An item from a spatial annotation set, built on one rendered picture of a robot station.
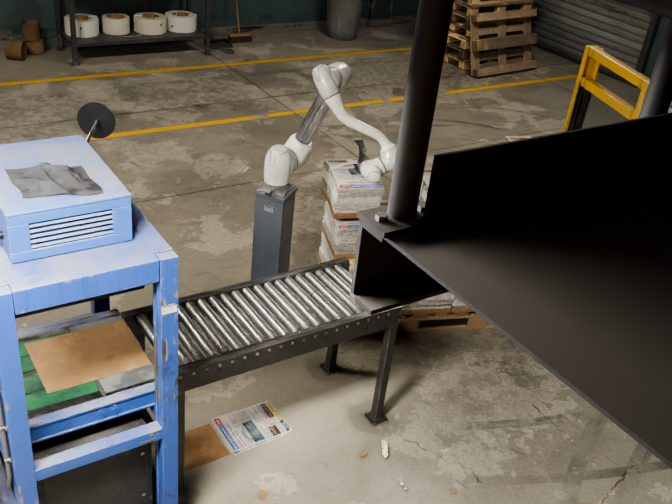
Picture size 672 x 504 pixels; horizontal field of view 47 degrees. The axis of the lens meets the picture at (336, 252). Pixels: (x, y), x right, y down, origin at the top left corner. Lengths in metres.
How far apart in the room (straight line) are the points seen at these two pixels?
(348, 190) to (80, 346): 1.78
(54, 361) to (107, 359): 0.23
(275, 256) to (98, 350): 1.52
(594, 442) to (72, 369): 2.96
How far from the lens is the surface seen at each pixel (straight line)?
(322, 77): 4.38
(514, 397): 5.06
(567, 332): 0.87
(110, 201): 3.00
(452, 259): 0.95
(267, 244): 4.87
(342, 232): 4.78
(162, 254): 3.02
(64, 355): 3.77
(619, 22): 12.01
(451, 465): 4.50
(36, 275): 2.95
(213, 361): 3.69
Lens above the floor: 3.12
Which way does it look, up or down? 30 degrees down
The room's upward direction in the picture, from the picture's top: 7 degrees clockwise
